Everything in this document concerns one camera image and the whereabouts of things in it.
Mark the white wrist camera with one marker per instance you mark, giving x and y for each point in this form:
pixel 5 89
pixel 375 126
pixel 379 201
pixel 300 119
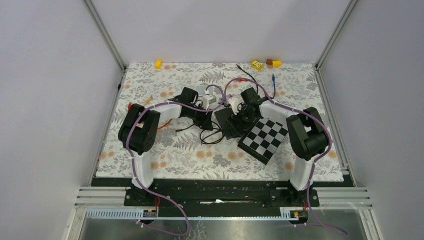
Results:
pixel 235 103
pixel 207 100

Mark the checkered chess board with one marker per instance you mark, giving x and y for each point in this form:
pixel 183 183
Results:
pixel 263 139

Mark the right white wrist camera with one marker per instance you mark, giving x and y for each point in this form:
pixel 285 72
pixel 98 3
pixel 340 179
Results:
pixel 235 103

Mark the white network switch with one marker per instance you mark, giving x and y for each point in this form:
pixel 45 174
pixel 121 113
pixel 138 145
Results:
pixel 201 90

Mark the yellow patterned cube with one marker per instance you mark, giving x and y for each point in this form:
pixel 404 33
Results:
pixel 257 65

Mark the yellow block right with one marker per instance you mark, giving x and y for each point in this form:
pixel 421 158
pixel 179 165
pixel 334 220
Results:
pixel 276 63

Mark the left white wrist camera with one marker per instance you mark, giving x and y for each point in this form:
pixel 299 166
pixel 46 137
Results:
pixel 207 100

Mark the yellow block left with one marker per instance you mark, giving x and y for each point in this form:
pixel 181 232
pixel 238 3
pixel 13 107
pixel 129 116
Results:
pixel 158 64

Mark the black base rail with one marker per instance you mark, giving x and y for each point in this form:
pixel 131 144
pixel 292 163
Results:
pixel 210 198

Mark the black router box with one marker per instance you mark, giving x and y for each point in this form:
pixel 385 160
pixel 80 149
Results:
pixel 227 124

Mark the yellow block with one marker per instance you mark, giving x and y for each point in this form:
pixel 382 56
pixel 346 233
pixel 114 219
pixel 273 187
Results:
pixel 158 64
pixel 276 63

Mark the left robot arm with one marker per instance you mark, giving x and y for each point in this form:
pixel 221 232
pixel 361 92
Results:
pixel 139 129

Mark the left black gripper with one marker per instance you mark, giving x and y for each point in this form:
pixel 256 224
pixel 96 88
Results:
pixel 204 121

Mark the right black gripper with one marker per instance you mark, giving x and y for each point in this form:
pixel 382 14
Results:
pixel 234 120

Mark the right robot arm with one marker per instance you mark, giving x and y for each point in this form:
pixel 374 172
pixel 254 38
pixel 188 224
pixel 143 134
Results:
pixel 306 132

